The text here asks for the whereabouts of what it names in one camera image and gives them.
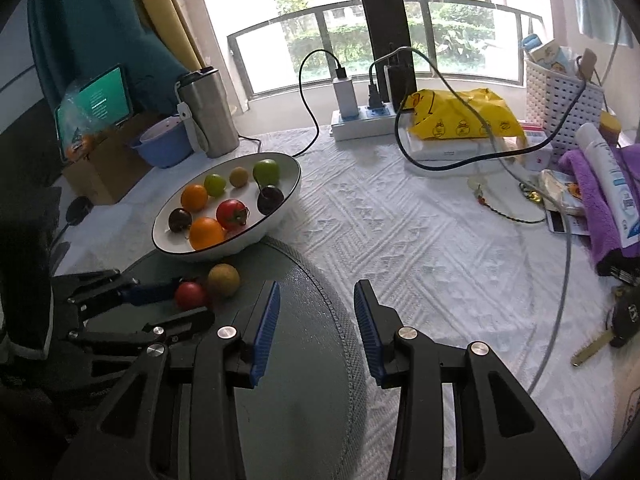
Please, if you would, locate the white power strip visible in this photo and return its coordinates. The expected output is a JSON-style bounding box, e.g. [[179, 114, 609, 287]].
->
[[331, 103, 396, 142]]

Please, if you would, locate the green fruit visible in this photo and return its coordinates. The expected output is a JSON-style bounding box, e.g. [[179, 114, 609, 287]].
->
[[203, 174, 227, 198], [253, 158, 280, 188]]

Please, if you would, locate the teal curtain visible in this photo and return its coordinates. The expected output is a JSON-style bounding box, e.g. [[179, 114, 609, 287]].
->
[[27, 0, 186, 115]]

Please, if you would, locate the red round fruit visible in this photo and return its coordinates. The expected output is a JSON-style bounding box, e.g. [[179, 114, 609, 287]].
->
[[175, 282, 207, 311]]

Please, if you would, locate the green screen tablet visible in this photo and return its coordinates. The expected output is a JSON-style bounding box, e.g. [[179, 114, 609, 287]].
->
[[82, 64, 134, 155]]

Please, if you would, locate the brown kiwi fruit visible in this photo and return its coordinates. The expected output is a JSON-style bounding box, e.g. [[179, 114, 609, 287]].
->
[[207, 263, 241, 297]]

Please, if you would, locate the black charger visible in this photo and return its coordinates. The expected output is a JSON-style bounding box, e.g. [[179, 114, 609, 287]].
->
[[384, 52, 416, 112]]

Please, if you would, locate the white charger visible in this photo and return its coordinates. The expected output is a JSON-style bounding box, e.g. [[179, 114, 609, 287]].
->
[[333, 66, 359, 120]]

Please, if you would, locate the blue plastic bowl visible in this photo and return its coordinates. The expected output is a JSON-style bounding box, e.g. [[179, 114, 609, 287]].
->
[[130, 116, 193, 169]]

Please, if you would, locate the car key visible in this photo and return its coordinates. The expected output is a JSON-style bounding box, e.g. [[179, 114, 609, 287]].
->
[[570, 287, 639, 367]]

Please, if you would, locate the white tube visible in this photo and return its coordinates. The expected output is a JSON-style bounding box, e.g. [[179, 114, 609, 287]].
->
[[575, 122, 639, 248]]

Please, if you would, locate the yellow plastic bag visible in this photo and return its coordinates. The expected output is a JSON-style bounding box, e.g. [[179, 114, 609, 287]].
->
[[404, 88, 524, 141]]

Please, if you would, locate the yellow curtain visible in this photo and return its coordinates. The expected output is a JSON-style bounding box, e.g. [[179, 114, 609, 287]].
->
[[141, 0, 202, 72]]

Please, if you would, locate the round grey placemat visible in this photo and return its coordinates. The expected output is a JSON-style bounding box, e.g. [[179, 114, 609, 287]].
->
[[73, 238, 366, 479]]

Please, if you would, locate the orange fruit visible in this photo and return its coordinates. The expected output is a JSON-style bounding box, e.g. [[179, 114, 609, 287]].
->
[[189, 217, 227, 250], [180, 184, 209, 214]]

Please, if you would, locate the small yellow fruit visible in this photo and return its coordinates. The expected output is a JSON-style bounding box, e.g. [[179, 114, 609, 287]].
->
[[229, 167, 250, 188]]

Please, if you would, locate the black charging cable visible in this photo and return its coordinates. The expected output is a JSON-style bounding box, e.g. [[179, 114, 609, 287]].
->
[[297, 45, 589, 172]]

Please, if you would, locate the black round speaker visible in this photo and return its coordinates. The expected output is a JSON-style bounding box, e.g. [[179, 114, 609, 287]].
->
[[50, 196, 93, 249]]

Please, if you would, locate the cardboard box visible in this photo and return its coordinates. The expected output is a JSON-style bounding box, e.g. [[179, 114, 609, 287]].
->
[[62, 112, 160, 206]]

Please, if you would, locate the white ceramic bowl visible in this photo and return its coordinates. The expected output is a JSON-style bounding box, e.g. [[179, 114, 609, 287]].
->
[[151, 152, 302, 261]]

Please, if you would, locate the white woven basket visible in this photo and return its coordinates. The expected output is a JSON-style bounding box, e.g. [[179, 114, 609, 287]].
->
[[525, 61, 604, 167]]

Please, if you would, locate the red tomato with stem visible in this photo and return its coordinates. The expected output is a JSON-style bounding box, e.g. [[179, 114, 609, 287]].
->
[[216, 198, 250, 232]]

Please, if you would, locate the plastic bag of oranges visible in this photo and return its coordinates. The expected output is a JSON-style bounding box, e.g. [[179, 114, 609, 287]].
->
[[54, 80, 107, 162]]

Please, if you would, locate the purple cloth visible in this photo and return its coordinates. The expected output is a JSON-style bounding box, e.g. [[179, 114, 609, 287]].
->
[[559, 150, 639, 276]]

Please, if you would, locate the dark plum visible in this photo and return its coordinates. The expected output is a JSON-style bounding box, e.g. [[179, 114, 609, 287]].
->
[[168, 208, 192, 233], [256, 184, 284, 216]]

